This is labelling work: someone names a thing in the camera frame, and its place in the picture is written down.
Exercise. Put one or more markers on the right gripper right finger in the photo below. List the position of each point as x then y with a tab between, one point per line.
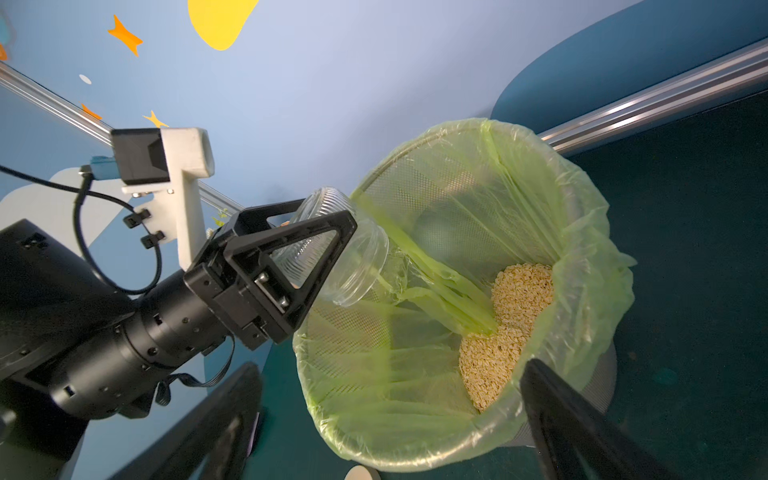
570	434

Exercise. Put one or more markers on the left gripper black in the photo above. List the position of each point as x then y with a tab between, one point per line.
260	281

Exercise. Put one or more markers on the mesh bin green bag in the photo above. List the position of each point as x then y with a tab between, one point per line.
460	203

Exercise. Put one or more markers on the beige lid oatmeal jar rear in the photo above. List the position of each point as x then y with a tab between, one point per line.
360	472

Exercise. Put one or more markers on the oatmeal pile in bin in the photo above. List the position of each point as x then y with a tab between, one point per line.
519	295

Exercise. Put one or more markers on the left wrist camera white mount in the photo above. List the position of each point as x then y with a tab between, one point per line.
166	163

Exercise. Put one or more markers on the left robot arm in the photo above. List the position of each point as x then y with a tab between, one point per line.
74	350

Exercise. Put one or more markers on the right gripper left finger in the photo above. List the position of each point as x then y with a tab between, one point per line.
213	441

